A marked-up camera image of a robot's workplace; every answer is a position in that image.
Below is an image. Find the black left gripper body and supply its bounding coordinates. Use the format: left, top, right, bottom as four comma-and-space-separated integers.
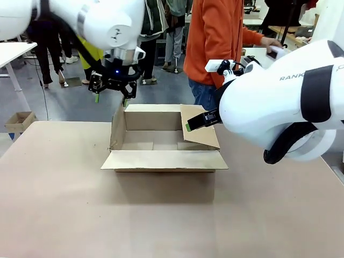
103, 58, 142, 90

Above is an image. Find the brown cardboard shipping box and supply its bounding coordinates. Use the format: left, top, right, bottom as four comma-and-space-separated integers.
101, 104, 229, 173

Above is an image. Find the white gift package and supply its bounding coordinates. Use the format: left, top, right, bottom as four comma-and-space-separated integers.
266, 45, 288, 60

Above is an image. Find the person's left forearm orange sleeve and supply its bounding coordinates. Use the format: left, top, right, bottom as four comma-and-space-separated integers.
241, 25, 266, 47

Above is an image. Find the small cardboard box on floor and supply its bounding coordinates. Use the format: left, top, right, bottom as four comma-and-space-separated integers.
4, 111, 38, 133

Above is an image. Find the person's left hand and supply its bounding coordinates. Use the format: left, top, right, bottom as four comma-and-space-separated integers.
261, 35, 283, 49

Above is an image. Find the dark floor mat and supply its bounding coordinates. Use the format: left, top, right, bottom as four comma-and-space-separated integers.
63, 76, 83, 88

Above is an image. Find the bystander with yellow apron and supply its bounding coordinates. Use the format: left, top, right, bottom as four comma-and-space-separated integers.
76, 33, 105, 84

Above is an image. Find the bystander in black clothes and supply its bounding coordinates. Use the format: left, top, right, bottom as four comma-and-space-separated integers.
26, 16, 67, 89

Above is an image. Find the bystander in dark green jacket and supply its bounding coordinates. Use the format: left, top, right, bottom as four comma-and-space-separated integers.
138, 0, 169, 86

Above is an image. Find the bystander in grey clothes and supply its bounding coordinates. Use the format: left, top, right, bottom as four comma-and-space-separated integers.
162, 0, 194, 74

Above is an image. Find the person in orange hoodie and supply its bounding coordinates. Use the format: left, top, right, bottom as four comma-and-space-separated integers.
183, 0, 266, 112

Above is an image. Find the large white work table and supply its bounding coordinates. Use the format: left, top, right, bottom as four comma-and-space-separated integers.
241, 47, 292, 71

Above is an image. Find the white side table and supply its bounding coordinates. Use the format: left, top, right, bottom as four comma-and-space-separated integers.
0, 41, 38, 123

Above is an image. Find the white background desk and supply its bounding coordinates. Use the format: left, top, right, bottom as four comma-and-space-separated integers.
242, 18, 271, 27

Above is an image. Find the black tripod pole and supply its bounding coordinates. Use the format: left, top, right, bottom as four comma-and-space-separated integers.
279, 0, 298, 49

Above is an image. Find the wooden background table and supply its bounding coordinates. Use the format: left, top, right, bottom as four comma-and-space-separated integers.
268, 25, 314, 45

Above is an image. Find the bystander in black top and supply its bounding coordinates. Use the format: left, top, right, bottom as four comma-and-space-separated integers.
260, 0, 303, 36

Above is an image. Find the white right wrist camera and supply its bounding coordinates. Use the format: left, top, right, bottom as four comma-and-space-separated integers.
205, 59, 244, 78

